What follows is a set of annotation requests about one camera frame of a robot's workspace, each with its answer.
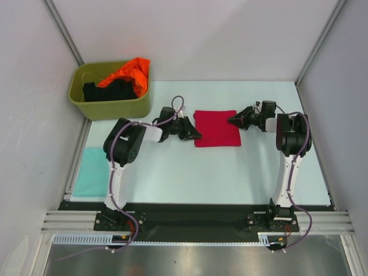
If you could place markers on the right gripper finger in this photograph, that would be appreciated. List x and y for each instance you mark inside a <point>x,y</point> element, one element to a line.
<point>241,117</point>
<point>241,125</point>

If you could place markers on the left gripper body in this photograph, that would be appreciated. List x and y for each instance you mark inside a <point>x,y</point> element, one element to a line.
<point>176,127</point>

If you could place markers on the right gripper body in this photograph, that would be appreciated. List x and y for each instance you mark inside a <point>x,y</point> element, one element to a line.
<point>247,118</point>

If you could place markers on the magenta red t shirt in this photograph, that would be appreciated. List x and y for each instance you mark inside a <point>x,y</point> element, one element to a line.
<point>215,129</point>

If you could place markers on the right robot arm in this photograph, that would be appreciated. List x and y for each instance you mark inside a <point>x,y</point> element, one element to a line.
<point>293,140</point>

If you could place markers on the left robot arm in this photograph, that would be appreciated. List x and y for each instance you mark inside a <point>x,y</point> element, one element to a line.
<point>122,147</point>

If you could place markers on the black t shirt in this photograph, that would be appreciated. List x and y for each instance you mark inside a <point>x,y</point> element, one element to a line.
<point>117,90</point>

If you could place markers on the orange t shirt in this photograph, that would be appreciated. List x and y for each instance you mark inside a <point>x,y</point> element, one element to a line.
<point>135,71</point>

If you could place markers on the olive green plastic bin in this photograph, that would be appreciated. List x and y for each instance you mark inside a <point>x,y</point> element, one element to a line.
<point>105,110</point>

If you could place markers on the folded teal t shirt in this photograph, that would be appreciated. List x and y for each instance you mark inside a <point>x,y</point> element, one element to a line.
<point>93,176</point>

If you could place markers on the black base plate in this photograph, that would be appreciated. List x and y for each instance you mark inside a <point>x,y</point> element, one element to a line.
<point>193,223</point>

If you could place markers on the slotted cable duct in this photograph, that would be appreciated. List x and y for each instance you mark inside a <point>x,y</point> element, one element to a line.
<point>91,239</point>

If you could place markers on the aluminium frame rail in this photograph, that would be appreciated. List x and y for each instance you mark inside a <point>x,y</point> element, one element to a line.
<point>66,221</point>

